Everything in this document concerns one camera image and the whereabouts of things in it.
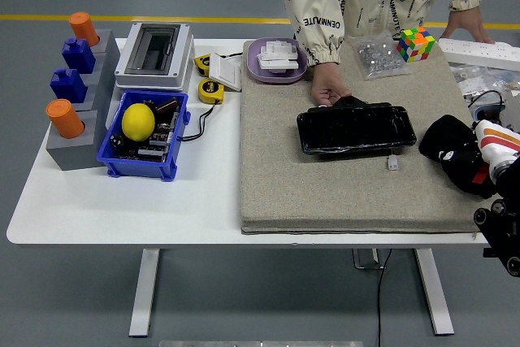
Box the person's right hand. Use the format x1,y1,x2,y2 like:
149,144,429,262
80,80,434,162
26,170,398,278
310,63,353,106

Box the person's left hand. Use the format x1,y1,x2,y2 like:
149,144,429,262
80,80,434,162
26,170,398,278
440,9,496,44

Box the black glossy display panel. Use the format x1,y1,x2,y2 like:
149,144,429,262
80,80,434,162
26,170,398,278
296,95,418,157

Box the black rag with red label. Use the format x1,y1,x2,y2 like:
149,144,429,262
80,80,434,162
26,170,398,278
418,114,503,200

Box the white power strip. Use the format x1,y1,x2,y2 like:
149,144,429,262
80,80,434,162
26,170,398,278
437,37,520,72

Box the colourful puzzle cube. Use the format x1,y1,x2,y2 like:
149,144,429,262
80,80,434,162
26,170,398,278
396,25,436,63

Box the clear bags of small parts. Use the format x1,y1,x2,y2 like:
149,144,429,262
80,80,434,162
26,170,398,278
448,62,520,105

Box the clear bag of metal nuts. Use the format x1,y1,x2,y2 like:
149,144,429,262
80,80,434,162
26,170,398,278
349,33,412,81

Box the purple plate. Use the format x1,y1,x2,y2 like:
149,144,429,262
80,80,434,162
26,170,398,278
246,37,309,85

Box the blue tray of electronic parts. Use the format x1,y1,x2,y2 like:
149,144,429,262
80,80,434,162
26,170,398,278
470,102,520,131

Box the grey-brown mat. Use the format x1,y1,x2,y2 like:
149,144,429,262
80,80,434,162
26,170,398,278
239,40,513,236

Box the yellow tape measure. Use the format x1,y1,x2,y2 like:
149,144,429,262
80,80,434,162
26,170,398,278
197,77,225,104
193,53,212,78

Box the brown cylindrical capacitor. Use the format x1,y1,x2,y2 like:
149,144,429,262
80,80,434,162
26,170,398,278
156,97,180,115

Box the grey electrical distribution box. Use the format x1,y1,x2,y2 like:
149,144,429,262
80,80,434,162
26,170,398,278
113,22,195,92

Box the pile of dark circuit boards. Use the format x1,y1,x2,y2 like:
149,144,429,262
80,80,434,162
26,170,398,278
115,98,180,162

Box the yellow lemon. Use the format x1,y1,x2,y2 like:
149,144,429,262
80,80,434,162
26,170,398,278
121,102,156,143

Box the blue plastic bin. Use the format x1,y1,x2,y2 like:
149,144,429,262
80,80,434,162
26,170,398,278
96,89,191,182

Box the white table leg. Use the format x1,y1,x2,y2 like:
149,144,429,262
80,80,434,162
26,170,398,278
414,248,455,336
128,248,160,339

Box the orange cylinder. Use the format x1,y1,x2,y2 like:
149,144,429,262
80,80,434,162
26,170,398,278
45,98,85,139
67,11,101,47

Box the blue notched block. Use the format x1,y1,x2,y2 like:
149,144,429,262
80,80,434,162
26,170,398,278
49,67,88,104
61,37,97,74

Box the grey stepped block holder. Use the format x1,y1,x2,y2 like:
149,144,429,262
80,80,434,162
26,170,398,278
45,28,122,172

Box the stack of white switch parts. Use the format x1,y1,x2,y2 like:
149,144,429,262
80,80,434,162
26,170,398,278
256,37,301,76

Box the white wall switch panel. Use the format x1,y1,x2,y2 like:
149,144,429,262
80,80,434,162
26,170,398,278
209,54,244,93

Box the black thin cord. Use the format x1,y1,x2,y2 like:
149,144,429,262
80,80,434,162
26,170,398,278
180,101,219,143

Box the metal bracket under table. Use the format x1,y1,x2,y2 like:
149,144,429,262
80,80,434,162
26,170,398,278
351,248,387,271

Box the black floor cable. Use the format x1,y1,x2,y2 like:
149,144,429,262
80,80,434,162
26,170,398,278
375,248,394,347

